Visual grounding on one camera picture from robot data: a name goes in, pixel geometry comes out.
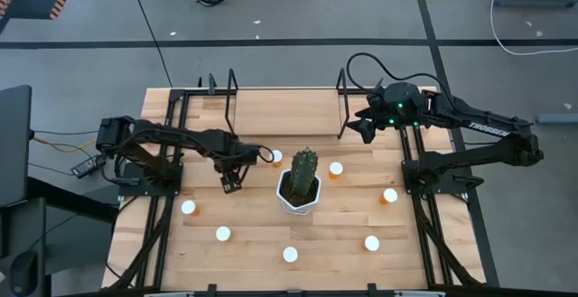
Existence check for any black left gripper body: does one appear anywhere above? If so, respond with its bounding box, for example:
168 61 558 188
212 141 262 175

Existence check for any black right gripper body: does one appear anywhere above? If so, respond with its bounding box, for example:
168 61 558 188
377 81 428 130

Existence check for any white hexagonal plant pot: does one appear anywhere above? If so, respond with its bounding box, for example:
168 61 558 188
275 168 322 217

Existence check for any green cactus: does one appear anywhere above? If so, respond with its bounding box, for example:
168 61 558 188
288 146 320 201

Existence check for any black power adapter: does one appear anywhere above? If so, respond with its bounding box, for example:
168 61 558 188
70 153 108 180

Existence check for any grey metal floor bar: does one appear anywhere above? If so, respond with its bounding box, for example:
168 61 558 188
536 113 578 125

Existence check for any dark grey side desk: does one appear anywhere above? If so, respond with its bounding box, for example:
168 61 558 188
0 196 49 297

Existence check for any dark grey monitor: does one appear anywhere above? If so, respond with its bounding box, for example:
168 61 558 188
0 84 33 208

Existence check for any black computer mouse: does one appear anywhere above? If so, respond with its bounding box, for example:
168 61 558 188
9 250 40 296

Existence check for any black left wrist camera cable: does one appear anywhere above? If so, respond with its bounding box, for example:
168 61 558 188
256 144 275 164

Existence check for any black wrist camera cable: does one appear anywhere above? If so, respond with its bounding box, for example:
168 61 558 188
256 144 275 164
345 51 455 108

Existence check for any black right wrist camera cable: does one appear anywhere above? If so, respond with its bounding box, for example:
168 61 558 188
345 51 455 108

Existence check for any white floor cable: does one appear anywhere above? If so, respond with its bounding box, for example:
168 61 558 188
489 0 578 57

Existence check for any long black floor cable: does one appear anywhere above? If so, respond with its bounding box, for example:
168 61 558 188
126 0 173 88

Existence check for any yellow cable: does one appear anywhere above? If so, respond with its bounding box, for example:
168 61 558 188
32 135 98 153

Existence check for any thin black cable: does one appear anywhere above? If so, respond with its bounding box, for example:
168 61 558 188
32 128 101 136

